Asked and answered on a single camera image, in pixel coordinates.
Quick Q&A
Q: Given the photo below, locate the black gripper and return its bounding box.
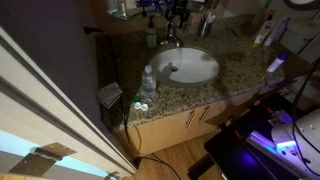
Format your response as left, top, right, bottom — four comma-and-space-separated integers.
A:
165, 0, 191, 27

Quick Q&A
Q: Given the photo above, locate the chrome faucet with lever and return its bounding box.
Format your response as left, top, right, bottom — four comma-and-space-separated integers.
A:
160, 22, 183, 48

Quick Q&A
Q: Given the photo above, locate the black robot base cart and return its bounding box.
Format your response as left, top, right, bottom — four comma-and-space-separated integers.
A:
188, 94, 320, 180

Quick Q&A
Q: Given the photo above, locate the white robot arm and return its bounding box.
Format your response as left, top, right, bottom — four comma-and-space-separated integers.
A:
188, 82, 318, 180

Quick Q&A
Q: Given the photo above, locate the metal toothbrush holder cup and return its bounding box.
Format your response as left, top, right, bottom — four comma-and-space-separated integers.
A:
197, 20, 212, 38

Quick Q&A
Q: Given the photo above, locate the green soap dispenser bottle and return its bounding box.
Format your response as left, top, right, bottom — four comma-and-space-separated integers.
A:
146, 16, 157, 48

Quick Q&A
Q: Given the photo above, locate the white oval sink basin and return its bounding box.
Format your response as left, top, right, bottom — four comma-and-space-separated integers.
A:
150, 48, 219, 88

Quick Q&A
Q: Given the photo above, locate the clear plastic water bottle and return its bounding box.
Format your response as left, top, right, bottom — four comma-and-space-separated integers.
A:
142, 65, 156, 98

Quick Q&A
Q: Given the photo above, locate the white tube yellow cap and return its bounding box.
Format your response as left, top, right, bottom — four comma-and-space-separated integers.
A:
252, 21, 275, 48

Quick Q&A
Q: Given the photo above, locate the white contact lens case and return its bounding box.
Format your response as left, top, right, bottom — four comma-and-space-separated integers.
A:
133, 96, 149, 111

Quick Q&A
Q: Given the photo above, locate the white bottle purple cap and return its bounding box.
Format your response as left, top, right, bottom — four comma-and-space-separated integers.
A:
267, 52, 289, 73

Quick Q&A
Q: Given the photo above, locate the wooden vanity cabinet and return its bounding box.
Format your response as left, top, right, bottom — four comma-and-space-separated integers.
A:
116, 87, 275, 156

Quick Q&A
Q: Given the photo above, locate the white toilet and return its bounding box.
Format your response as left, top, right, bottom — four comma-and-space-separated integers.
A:
281, 20, 320, 111

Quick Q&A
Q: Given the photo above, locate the white door with hinges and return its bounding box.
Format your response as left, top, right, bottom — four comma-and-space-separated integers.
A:
0, 29, 137, 180

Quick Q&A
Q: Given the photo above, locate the wood framed wall mirror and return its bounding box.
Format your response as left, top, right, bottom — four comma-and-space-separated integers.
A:
89, 0, 229, 35

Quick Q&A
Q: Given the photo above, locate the black power cable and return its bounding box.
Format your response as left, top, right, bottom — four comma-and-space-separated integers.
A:
83, 26, 182, 180

